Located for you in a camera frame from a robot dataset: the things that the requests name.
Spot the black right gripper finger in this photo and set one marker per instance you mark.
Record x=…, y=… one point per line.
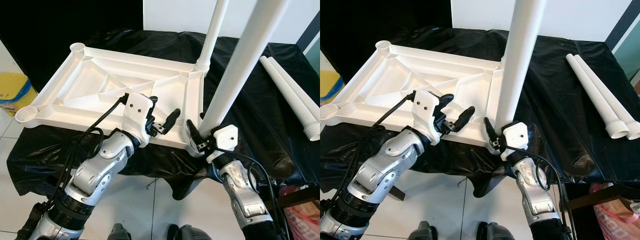
x=490, y=130
x=193, y=133

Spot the white plastic table leg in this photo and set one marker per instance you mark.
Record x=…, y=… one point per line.
x=287, y=95
x=212, y=30
x=300, y=90
x=240, y=65
x=504, y=62
x=607, y=95
x=517, y=65
x=595, y=95

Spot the white plastic table top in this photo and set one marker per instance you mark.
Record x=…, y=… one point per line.
x=75, y=90
x=380, y=85

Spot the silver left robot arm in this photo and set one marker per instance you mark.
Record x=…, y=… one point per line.
x=380, y=175
x=95, y=175

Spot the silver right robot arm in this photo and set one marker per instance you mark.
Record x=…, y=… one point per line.
x=245, y=190
x=532, y=190

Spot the black plastic table cover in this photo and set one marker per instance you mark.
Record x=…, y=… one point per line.
x=265, y=110
x=550, y=100

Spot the grey right robot foot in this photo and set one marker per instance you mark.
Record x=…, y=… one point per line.
x=190, y=233
x=495, y=232

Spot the grey robot foot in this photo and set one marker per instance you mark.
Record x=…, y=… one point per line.
x=495, y=232
x=424, y=232
x=120, y=233
x=190, y=233

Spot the black backdrop sheet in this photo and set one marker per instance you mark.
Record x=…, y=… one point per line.
x=375, y=15
x=50, y=20

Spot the grey left robot foot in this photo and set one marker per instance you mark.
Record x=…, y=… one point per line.
x=120, y=233
x=424, y=232

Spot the yellow bin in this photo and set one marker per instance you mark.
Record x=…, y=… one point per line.
x=15, y=95
x=330, y=87

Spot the pink plastic bag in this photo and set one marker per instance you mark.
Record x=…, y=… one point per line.
x=617, y=220
x=302, y=220

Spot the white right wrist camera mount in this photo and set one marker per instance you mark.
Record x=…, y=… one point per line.
x=224, y=137
x=515, y=135

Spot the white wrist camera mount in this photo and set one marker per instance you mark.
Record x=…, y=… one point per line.
x=515, y=135
x=137, y=112
x=427, y=110
x=224, y=137

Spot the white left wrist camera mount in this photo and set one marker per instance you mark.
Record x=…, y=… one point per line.
x=427, y=110
x=137, y=112

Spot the dark door frame strip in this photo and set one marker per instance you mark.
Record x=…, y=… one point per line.
x=307, y=35
x=620, y=22

